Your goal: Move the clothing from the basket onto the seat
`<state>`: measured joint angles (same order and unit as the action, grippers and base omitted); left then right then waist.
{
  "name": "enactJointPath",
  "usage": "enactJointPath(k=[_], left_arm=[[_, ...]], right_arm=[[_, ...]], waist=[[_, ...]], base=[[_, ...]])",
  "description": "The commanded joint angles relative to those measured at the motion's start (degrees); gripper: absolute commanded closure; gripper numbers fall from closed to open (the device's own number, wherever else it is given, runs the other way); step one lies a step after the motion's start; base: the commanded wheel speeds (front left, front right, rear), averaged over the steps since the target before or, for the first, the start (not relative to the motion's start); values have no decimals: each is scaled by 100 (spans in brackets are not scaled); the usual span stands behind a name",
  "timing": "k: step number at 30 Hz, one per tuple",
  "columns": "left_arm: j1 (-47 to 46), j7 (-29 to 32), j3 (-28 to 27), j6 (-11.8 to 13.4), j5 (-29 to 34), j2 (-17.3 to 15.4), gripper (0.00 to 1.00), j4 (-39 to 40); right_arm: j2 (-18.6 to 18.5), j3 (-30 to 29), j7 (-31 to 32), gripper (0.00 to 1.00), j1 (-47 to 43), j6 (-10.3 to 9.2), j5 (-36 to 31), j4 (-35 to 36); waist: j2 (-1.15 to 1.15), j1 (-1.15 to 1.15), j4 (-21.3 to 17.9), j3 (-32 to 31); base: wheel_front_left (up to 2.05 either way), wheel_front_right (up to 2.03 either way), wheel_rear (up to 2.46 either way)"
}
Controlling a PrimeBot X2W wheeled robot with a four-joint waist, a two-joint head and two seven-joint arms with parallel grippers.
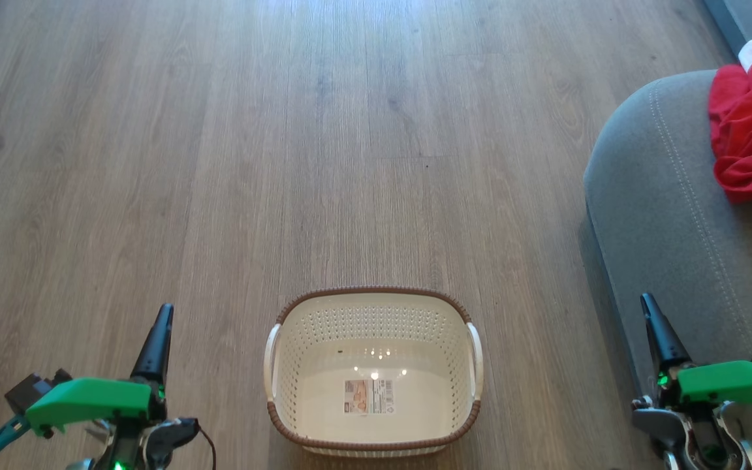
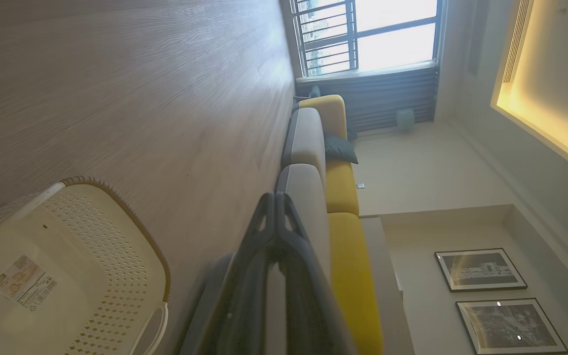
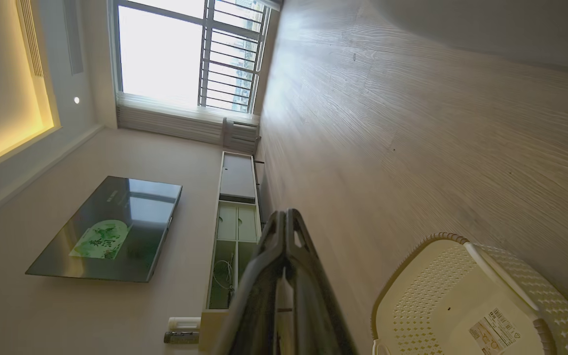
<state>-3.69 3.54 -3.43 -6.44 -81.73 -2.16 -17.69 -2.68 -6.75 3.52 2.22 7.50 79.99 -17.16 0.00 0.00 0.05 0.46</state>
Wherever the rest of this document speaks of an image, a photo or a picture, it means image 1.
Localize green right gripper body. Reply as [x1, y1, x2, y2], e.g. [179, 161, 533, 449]
[675, 360, 752, 420]

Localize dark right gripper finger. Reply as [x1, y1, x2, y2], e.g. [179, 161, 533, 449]
[640, 292, 691, 374]

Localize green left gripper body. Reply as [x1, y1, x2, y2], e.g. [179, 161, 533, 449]
[25, 377, 156, 437]

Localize paper label sticker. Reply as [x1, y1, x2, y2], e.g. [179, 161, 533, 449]
[344, 379, 396, 416]

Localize cream laundry basket brown rim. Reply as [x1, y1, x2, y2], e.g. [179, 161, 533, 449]
[264, 287, 484, 457]

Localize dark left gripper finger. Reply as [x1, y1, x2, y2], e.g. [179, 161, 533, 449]
[130, 303, 175, 387]

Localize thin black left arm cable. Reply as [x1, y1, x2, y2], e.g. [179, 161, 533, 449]
[196, 424, 218, 470]

